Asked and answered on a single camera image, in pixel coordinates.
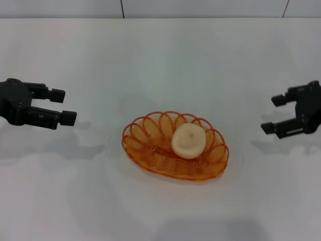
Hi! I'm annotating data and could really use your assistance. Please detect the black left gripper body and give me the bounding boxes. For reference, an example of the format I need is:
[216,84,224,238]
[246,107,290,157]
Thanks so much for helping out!
[0,78,35,126]

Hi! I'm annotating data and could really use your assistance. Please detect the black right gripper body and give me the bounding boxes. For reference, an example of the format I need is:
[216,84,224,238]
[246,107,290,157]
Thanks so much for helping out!
[295,80,321,135]

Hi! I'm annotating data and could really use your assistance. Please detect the orange woven plastic basket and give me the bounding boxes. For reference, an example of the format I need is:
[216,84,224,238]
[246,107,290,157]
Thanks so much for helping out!
[122,110,230,181]

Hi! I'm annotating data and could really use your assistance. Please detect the round beige bread bun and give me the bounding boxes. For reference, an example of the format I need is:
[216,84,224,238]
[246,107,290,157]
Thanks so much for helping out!
[171,123,206,160]

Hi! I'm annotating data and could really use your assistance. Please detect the white tablecloth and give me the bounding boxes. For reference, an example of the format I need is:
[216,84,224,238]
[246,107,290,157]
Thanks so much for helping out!
[0,17,321,241]

